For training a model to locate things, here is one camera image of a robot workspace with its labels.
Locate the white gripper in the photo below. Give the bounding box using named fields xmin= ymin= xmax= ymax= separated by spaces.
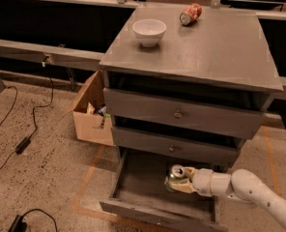
xmin=171 ymin=167 xmax=231 ymax=197

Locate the green soda can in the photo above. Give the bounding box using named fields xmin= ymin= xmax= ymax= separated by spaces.
xmin=164 ymin=164 xmax=186 ymax=192

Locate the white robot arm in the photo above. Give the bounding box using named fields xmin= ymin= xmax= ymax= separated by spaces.
xmin=165 ymin=164 xmax=286 ymax=230

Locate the grey middle drawer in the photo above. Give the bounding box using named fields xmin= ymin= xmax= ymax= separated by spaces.
xmin=112 ymin=127 xmax=240 ymax=168

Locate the grey drawer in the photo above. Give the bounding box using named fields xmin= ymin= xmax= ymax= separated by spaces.
xmin=112 ymin=127 xmax=240 ymax=168
xmin=100 ymin=148 xmax=228 ymax=232
xmin=103 ymin=88 xmax=264 ymax=139

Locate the grey bottom drawer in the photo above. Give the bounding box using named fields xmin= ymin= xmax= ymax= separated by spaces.
xmin=100 ymin=148 xmax=228 ymax=232

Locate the grey top drawer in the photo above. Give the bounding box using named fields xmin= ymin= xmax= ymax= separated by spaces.
xmin=103 ymin=88 xmax=264 ymax=139

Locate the grey drawer cabinet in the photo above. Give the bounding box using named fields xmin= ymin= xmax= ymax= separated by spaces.
xmin=99 ymin=4 xmax=284 ymax=179

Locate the red soda can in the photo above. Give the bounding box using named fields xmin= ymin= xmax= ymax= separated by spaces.
xmin=180 ymin=3 xmax=202 ymax=26

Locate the cardboard box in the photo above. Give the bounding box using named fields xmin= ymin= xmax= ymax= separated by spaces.
xmin=67 ymin=71 xmax=114 ymax=146

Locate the dark item in box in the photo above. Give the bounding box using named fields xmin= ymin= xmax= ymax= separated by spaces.
xmin=94 ymin=103 xmax=106 ymax=129

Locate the white ceramic bowl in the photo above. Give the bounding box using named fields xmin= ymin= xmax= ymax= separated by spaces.
xmin=132 ymin=19 xmax=166 ymax=46

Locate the black adapter bottom left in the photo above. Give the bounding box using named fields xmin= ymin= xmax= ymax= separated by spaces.
xmin=8 ymin=208 xmax=58 ymax=232

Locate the black power adapter with cable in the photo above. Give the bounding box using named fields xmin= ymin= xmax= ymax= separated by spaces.
xmin=0 ymin=76 xmax=54 ymax=171

